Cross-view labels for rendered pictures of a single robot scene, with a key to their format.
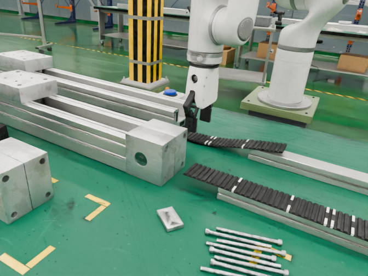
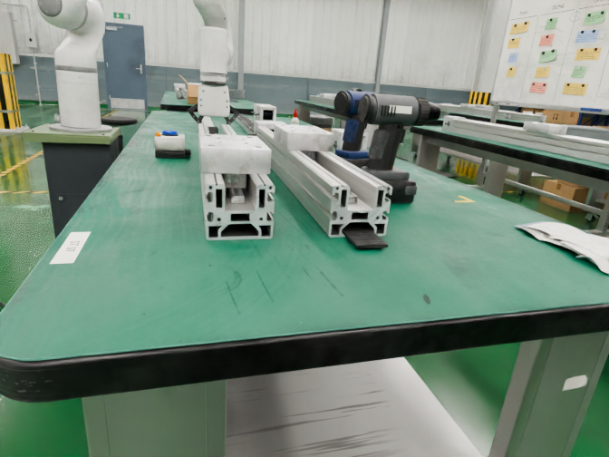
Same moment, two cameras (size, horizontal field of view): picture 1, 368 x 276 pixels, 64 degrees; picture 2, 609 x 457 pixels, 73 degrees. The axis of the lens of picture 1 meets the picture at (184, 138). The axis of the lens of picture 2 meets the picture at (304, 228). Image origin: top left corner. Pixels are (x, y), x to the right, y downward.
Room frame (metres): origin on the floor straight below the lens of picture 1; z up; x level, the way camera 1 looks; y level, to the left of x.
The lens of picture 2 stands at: (1.45, 1.20, 1.01)
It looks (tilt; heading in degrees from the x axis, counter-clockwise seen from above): 19 degrees down; 227
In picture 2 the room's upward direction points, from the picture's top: 4 degrees clockwise
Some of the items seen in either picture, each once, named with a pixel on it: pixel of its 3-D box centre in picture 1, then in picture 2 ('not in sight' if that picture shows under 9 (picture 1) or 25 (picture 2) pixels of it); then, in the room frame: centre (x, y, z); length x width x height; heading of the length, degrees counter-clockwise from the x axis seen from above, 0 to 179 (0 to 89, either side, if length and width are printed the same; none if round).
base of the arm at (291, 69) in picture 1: (289, 75); (79, 101); (1.04, -0.35, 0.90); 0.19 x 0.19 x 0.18
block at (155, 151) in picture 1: (160, 148); (265, 136); (0.57, 0.05, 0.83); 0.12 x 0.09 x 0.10; 152
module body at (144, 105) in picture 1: (76, 91); (222, 160); (0.93, 0.36, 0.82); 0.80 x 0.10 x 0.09; 62
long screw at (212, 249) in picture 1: (243, 257); not in sight; (0.33, -0.10, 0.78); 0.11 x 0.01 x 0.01; 78
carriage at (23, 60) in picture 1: (25, 64); (232, 160); (1.05, 0.58, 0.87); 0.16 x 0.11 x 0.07; 62
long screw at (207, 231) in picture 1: (237, 239); not in sight; (0.36, -0.10, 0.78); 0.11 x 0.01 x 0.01; 78
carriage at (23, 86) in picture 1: (21, 90); (302, 142); (0.77, 0.45, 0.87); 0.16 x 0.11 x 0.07; 62
